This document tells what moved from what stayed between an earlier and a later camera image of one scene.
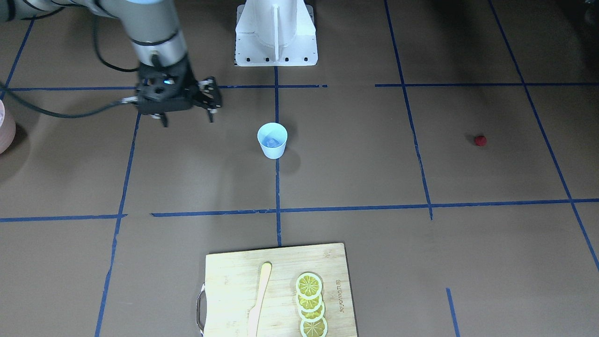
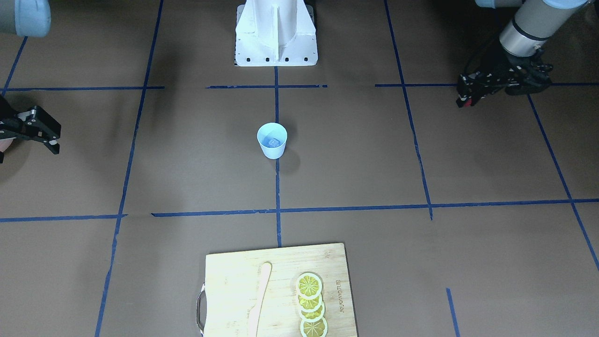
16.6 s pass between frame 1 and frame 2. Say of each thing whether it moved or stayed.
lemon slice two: stayed
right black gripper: moved
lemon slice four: stayed
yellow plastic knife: stayed
